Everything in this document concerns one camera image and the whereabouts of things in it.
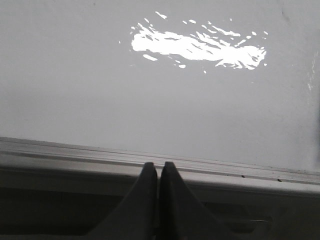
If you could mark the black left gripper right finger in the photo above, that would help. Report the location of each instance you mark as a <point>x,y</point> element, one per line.
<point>181,215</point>

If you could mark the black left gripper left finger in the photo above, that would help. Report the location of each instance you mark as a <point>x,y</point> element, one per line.
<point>133,218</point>

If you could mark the white whiteboard with aluminium frame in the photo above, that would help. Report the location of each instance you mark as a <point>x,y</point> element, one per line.
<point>228,90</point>

